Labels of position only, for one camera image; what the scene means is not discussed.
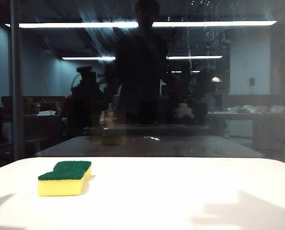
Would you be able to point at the large glass window pane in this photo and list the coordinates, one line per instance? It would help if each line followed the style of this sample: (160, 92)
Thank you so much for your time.
(247, 72)

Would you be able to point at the grey window frame post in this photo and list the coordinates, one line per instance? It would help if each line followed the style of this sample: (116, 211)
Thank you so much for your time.
(15, 95)

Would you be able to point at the yellow sponge with green scourer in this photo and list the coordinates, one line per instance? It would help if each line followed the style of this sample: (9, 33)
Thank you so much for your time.
(60, 185)

